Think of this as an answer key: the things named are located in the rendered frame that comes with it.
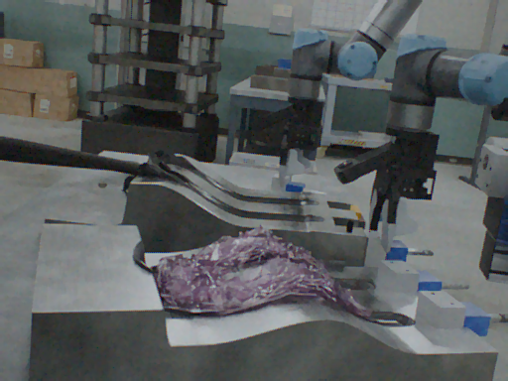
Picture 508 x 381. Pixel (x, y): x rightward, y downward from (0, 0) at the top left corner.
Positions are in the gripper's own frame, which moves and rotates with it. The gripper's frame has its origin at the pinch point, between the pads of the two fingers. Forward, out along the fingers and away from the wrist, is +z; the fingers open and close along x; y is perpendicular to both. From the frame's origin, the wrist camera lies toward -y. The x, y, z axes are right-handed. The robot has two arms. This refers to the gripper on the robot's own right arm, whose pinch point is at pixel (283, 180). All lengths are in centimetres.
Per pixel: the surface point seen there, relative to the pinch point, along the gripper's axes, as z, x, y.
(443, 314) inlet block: -3, -73, 36
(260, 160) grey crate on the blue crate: 52, 295, -79
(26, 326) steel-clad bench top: 5, -85, -12
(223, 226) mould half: -3, -57, 3
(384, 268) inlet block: -3, -61, 28
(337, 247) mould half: -2, -52, 21
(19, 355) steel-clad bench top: 5, -92, -8
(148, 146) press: 58, 308, -173
